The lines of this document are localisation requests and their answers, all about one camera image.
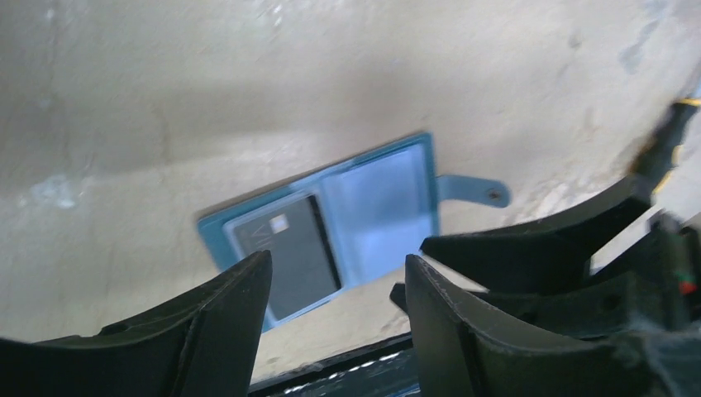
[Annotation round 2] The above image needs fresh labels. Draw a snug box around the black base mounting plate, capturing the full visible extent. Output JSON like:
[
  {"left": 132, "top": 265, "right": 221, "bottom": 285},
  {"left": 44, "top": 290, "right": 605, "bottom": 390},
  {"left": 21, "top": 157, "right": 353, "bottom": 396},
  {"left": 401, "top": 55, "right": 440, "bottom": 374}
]
[{"left": 248, "top": 332, "right": 421, "bottom": 397}]

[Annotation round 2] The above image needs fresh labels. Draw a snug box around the yellow handled screwdriver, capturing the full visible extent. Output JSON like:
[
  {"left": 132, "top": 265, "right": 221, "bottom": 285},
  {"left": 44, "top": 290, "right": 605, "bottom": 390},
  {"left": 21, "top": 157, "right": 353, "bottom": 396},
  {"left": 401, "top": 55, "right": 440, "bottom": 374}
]
[{"left": 628, "top": 97, "right": 700, "bottom": 195}]

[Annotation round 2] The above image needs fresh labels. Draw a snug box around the teal card holder wallet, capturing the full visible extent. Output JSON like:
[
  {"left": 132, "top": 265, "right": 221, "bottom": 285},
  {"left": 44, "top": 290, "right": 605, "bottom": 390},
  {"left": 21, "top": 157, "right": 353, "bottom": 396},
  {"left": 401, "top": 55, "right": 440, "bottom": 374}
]
[{"left": 197, "top": 132, "right": 511, "bottom": 331}]

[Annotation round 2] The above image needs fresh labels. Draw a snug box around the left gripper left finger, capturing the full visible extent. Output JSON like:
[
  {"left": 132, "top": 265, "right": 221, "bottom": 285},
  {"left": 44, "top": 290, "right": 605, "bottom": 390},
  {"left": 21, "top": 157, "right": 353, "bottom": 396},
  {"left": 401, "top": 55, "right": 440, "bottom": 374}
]
[{"left": 1, "top": 251, "right": 273, "bottom": 396}]

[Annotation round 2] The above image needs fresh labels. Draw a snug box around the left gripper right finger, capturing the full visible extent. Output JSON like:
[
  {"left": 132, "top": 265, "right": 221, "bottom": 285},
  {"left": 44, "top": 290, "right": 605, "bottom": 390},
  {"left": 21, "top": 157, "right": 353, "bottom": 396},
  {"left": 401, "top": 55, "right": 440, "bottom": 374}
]
[{"left": 405, "top": 255, "right": 700, "bottom": 396}]

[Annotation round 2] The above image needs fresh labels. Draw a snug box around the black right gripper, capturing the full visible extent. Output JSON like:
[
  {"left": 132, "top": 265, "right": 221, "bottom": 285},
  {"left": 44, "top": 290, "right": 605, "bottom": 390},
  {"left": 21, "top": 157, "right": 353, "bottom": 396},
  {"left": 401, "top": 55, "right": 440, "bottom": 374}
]
[{"left": 389, "top": 175, "right": 701, "bottom": 341}]

